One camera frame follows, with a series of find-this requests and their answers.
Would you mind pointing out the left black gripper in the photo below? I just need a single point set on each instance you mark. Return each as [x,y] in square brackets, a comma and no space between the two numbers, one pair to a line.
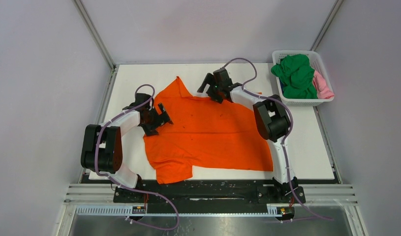
[160,120]

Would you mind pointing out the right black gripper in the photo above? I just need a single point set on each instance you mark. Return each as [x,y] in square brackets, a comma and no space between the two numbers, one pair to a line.
[210,79]

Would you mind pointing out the orange t shirt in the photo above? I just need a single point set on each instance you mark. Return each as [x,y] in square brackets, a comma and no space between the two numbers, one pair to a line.
[206,134]

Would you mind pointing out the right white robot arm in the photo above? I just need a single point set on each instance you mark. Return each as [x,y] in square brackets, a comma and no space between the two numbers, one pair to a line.
[271,118]

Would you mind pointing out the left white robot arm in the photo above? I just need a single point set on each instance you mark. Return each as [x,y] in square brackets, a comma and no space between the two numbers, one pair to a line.
[102,150]

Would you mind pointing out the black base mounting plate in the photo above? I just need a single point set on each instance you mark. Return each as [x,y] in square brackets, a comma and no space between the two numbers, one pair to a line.
[207,196]

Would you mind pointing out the green t shirt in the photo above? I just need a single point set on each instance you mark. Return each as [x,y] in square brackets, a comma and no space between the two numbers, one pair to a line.
[296,77]

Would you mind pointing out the white plastic basket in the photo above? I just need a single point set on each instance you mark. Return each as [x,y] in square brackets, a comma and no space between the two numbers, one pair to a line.
[316,63]

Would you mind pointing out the pink t shirt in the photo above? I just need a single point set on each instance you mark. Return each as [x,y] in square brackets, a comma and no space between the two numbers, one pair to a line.
[321,86]

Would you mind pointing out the white slotted cable duct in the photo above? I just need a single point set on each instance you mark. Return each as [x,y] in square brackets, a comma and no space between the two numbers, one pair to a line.
[99,210]

